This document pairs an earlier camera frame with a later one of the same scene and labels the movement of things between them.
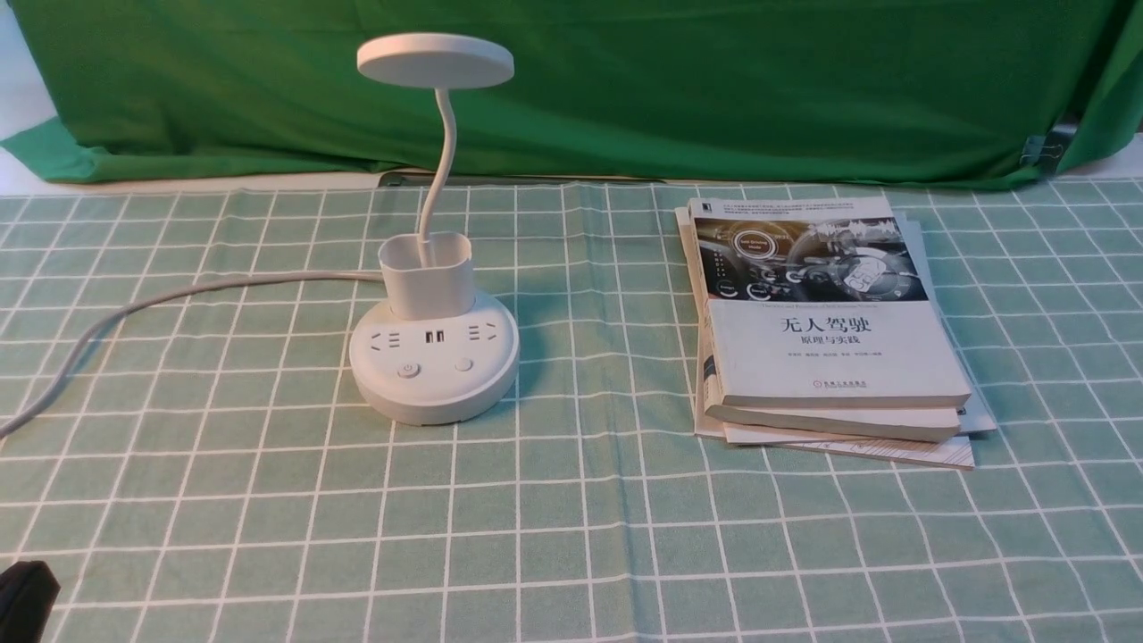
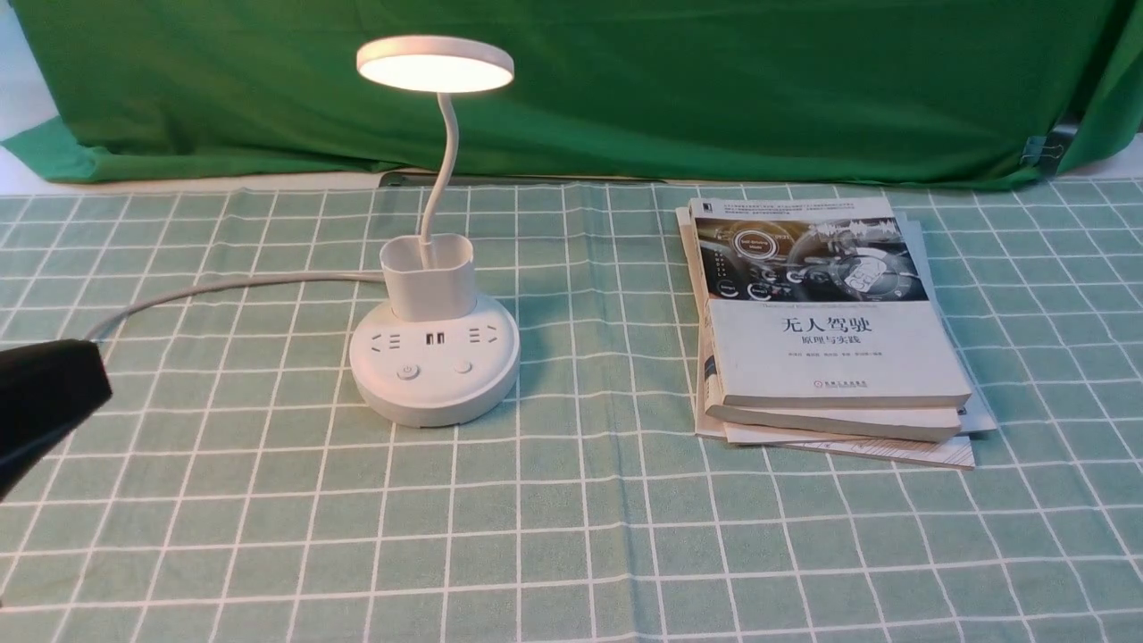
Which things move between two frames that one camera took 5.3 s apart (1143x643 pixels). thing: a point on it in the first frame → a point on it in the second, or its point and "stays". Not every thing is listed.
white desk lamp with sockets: x=439 y=356 stays
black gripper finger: x=28 y=589 → x=47 y=389
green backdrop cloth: x=808 y=90 stays
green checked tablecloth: x=221 y=481 stays
